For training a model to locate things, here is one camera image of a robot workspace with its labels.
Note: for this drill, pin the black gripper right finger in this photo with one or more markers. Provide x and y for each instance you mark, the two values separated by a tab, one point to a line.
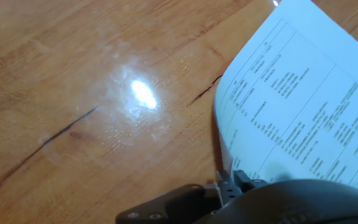
247	183

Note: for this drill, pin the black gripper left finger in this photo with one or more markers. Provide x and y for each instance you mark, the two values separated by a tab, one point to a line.
166	207

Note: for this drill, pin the white paper sheet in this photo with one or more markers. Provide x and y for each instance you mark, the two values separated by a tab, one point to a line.
291	93

